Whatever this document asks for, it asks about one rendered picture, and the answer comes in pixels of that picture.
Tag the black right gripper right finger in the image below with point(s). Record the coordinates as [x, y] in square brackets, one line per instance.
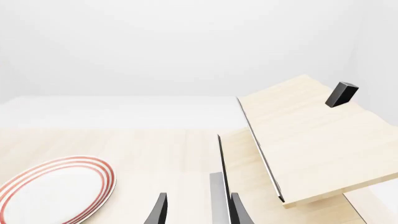
[240, 213]

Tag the pale wooden drawer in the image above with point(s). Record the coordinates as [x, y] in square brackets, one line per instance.
[248, 163]

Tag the pale wooden cabinet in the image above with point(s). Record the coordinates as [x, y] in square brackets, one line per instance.
[314, 144]

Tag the small black block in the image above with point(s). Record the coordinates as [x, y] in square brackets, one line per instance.
[341, 94]

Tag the white plate with red rings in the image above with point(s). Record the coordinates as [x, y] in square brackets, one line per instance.
[53, 191]

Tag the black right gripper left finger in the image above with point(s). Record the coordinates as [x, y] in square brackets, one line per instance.
[158, 212]

